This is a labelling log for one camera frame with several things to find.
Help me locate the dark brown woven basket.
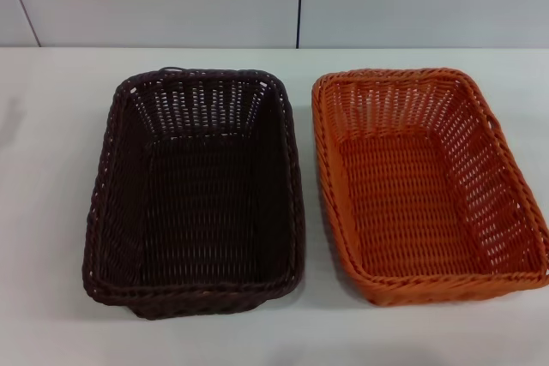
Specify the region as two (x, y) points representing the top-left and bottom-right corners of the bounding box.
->
(84, 66), (305, 321)

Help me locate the orange woven basket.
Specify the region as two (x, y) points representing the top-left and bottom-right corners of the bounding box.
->
(311, 67), (549, 308)

